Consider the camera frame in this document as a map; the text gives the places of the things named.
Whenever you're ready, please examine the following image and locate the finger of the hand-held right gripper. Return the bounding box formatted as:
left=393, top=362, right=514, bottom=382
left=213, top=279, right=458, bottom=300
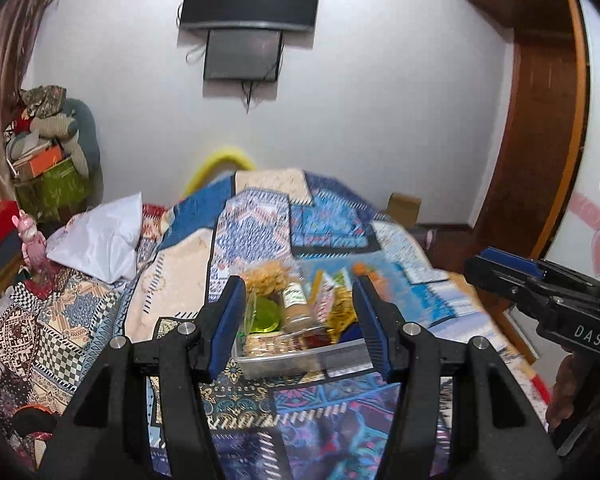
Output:
left=464, top=256, right=556, bottom=322
left=482, top=246, right=600, bottom=293

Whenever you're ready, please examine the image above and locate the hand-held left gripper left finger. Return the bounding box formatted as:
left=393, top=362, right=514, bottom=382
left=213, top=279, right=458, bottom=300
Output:
left=37, top=275, right=248, bottom=480

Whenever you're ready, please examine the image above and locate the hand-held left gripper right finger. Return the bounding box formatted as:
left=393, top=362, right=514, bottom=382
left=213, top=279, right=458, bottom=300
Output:
left=352, top=275, right=563, bottom=480

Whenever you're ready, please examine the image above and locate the blue chip packet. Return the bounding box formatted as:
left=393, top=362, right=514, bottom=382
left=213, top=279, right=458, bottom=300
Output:
left=337, top=322, right=367, bottom=347

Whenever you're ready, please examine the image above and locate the orange fried snack packet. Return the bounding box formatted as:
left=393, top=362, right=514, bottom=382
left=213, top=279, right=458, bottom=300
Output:
left=325, top=260, right=376, bottom=343

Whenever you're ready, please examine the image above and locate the brown biscuit block packet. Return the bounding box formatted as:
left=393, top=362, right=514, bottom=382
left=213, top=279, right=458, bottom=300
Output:
left=242, top=332, right=306, bottom=359

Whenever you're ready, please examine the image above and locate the white green snack packet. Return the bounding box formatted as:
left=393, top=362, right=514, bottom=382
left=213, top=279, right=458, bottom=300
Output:
left=307, top=269, right=353, bottom=322

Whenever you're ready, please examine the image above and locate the red snack packet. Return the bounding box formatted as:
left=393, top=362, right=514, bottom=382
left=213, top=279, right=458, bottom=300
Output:
left=300, top=327, right=332, bottom=349

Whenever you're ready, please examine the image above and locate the yellow brittle snack packet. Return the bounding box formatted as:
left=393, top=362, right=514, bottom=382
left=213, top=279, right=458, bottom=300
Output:
left=240, top=260, right=297, bottom=296

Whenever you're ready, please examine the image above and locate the clear plastic storage container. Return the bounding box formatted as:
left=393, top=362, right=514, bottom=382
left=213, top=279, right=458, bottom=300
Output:
left=230, top=260, right=381, bottom=380

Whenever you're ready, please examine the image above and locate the clear round cracker packet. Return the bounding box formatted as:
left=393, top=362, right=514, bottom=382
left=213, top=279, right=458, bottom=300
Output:
left=279, top=280, right=322, bottom=334

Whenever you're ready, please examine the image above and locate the person's right hand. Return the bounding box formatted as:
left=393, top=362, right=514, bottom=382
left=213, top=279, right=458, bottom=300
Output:
left=545, top=357, right=583, bottom=429

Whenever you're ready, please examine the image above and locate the patterned patchwork blanket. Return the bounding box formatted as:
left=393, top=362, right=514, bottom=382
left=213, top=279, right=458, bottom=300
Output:
left=0, top=167, right=551, bottom=480

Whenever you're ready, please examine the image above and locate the cardboard box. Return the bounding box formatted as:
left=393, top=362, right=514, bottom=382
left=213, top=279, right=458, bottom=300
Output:
left=387, top=193, right=423, bottom=226

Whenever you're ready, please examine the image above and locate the white heart-print wardrobe door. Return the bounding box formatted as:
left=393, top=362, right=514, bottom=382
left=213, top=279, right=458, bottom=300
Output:
left=540, top=0, right=600, bottom=281

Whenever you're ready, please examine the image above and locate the wooden door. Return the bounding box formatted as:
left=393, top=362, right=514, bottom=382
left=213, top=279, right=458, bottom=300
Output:
left=472, top=30, right=588, bottom=271

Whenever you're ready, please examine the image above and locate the white pillow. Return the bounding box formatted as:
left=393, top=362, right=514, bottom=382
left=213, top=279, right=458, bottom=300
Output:
left=45, top=192, right=143, bottom=283

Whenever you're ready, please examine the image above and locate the pink doll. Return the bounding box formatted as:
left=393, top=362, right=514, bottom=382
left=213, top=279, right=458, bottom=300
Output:
left=11, top=212, right=49, bottom=282

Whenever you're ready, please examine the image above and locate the green box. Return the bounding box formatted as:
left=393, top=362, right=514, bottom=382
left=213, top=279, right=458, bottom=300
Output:
left=14, top=157, right=93, bottom=223

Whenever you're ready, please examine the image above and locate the grey box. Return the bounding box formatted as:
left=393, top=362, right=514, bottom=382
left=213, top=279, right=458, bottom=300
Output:
left=0, top=249, right=24, bottom=279

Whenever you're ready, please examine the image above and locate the blue-grey cushion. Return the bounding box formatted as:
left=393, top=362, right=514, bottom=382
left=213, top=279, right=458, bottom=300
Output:
left=62, top=97, right=102, bottom=196

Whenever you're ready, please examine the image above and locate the orange box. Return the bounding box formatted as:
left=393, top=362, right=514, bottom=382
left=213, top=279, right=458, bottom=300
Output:
left=15, top=146, right=65, bottom=178

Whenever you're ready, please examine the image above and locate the pile of clothes and boxes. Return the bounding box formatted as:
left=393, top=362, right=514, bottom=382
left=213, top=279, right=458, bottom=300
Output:
left=5, top=115, right=90, bottom=178

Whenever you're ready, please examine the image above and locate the small black monitor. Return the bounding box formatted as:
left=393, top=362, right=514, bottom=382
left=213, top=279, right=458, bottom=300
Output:
left=202, top=29, right=284, bottom=83

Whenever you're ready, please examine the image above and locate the camouflage cloth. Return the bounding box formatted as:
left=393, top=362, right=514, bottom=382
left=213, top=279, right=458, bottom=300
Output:
left=19, top=85, right=68, bottom=120

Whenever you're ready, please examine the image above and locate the striped brown curtain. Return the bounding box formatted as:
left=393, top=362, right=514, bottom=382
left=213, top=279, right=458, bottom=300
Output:
left=0, top=0, right=66, bottom=211

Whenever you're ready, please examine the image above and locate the yellow ring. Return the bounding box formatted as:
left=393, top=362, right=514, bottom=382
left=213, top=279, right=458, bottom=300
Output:
left=182, top=146, right=258, bottom=196

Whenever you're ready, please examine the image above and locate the black cable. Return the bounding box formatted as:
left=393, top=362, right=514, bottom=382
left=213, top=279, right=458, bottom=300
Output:
left=241, top=80, right=259, bottom=113

